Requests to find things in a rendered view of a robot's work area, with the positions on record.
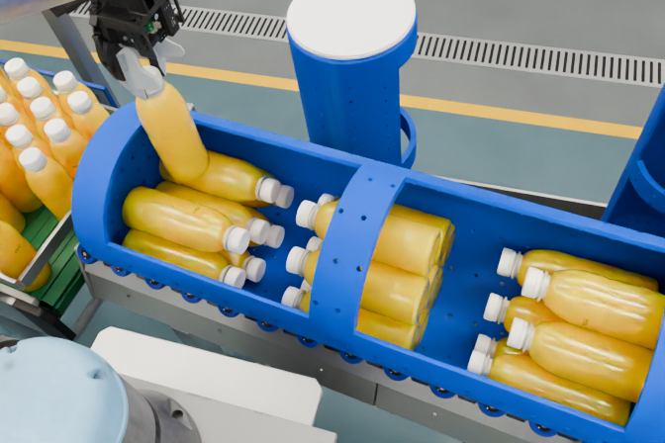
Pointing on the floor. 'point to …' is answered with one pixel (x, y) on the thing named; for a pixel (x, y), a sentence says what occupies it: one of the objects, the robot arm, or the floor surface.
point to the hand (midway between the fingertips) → (146, 78)
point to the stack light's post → (77, 49)
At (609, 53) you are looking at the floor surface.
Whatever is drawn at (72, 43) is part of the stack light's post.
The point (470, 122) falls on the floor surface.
